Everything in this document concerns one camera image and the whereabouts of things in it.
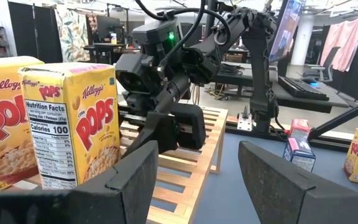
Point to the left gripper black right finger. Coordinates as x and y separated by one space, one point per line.
291 202

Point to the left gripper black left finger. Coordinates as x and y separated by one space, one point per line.
104 205

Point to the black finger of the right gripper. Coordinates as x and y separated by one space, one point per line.
171 130
149 133

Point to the blue Frosted Flakes cereal box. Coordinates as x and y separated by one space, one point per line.
300 155

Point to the red Froot Loops cereal box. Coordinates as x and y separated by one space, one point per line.
299 126

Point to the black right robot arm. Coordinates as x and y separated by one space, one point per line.
259 77

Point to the wooden slatted shelf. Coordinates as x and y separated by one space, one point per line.
185 174

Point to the yellow bottle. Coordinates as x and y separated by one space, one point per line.
113 39

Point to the black monitor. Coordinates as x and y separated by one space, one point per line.
107 26

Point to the black desk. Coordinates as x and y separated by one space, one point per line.
104 46

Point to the blue-grey table mat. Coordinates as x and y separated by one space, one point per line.
225 186

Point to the floral curtain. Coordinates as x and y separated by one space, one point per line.
71 34

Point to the cardboard box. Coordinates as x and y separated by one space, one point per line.
234 58

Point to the dark grey desk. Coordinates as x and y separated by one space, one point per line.
306 102

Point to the black diagonal beam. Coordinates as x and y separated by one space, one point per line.
346 116

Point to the black partition panel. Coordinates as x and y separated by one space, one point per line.
45 34

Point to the black keyboard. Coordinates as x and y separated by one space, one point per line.
300 88

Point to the black computer mouse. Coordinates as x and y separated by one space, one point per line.
309 81

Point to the monitor with blue screen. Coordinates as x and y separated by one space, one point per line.
286 28

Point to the grey office chair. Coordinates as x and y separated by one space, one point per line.
329 62

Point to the white pillar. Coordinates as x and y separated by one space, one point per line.
303 40

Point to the pink hanging cloth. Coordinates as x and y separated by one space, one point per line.
343 40

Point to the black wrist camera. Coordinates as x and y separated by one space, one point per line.
134 74

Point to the silver metal bracket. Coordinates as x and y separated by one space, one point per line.
245 123

